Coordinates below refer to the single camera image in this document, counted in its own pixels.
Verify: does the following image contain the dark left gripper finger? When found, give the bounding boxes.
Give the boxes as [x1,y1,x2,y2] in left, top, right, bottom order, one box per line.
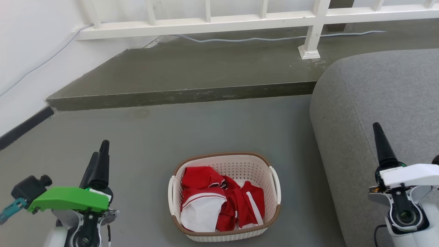
[88,140,114,197]
[80,152,99,189]

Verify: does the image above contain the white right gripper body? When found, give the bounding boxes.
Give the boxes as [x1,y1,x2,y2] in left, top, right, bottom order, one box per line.
[368,163,439,203]

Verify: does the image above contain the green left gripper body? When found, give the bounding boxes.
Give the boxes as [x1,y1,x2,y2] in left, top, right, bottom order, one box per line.
[28,186,113,214]

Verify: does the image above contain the white laundry basket brown rim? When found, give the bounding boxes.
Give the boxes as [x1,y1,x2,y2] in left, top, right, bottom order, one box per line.
[168,152,282,243]

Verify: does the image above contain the grey fabric sofa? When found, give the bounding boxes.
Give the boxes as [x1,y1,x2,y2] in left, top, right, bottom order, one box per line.
[309,49,439,247]

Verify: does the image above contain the black baseboard strip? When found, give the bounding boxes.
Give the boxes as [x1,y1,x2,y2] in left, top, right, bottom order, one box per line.
[0,106,55,151]

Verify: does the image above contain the red jersey white trim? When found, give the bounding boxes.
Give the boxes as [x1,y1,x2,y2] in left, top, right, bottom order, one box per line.
[180,166,228,210]

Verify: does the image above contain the white garment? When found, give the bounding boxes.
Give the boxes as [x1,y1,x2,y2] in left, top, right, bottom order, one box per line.
[180,197,227,233]

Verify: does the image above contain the white railing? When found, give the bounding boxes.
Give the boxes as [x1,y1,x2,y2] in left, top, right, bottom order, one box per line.
[75,0,439,60]

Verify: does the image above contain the red shorts white stripe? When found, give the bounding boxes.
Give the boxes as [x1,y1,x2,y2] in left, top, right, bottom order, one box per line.
[215,176,266,232]

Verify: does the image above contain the teal connector bracket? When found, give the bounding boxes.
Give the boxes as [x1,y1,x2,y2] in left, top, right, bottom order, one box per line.
[0,198,28,225]

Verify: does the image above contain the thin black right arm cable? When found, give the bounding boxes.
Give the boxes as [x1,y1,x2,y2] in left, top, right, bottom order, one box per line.
[373,224,387,247]

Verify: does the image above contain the light blue cable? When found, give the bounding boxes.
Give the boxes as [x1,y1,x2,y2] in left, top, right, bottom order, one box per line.
[0,23,94,97]

